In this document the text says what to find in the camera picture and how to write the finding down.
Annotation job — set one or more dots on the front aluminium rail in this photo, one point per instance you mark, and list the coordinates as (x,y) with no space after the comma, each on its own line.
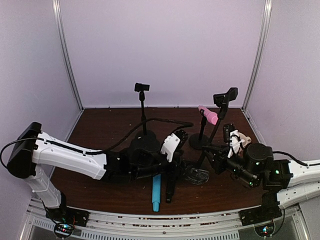
(203,226)

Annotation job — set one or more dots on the left aluminium frame post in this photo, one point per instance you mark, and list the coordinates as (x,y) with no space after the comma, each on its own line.
(65,53)

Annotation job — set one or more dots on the aluminium frame post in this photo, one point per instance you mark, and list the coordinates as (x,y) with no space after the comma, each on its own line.
(263,35)
(65,53)

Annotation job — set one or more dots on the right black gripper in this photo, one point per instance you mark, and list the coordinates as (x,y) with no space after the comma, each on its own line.
(217,158)

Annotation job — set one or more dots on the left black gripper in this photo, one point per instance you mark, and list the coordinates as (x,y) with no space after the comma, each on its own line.
(172,166)

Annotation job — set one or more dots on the tall black phone stand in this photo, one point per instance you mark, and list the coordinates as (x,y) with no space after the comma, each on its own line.
(143,110)

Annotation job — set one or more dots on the short stand with clip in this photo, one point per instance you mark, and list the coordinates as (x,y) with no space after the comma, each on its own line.
(197,140)

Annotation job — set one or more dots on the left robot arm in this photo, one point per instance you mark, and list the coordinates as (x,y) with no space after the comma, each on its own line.
(145,157)

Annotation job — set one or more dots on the blue toy microphone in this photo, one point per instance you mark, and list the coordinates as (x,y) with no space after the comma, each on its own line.
(156,192)

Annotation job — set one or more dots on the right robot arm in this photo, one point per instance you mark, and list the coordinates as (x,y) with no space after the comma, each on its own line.
(279,178)

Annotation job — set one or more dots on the floral ceramic mug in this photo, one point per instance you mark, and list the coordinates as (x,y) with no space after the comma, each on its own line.
(246,139)

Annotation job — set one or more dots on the short stand with taped base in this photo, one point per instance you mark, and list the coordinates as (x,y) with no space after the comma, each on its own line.
(193,173)

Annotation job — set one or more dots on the right aluminium frame post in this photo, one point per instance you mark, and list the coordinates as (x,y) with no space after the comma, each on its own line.
(263,35)

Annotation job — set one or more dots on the pink toy microphone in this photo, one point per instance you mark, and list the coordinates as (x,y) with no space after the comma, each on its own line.
(212,117)

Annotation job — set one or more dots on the black wireless microphone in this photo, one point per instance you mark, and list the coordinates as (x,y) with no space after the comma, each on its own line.
(170,190)

